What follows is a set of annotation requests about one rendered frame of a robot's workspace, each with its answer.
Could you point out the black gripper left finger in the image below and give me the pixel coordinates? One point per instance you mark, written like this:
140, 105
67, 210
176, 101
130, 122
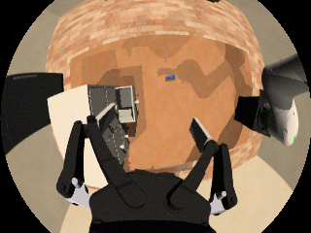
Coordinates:
70, 183

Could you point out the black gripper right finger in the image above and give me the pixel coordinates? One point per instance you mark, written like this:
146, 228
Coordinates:
222, 196

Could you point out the grey small chest of drawers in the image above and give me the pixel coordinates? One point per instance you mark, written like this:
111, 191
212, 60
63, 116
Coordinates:
65, 108

